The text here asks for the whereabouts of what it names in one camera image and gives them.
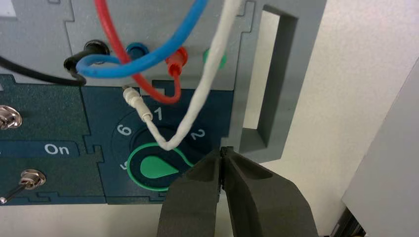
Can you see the metal toggle switch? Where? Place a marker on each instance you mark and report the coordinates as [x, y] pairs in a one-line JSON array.
[[9, 117], [31, 180]]

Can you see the white label plate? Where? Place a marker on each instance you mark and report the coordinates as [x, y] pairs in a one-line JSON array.
[[6, 8]]

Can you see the green banana socket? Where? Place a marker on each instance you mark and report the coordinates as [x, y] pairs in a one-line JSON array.
[[222, 60]]

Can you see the green rotary knob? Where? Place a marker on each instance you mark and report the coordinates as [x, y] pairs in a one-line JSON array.
[[154, 166]]

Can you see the teal grey control panel box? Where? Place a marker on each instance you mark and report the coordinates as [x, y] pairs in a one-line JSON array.
[[98, 108]]

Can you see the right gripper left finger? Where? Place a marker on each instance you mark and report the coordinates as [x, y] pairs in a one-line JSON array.
[[193, 202]]

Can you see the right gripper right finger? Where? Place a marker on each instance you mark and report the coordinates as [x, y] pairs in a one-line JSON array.
[[268, 209]]

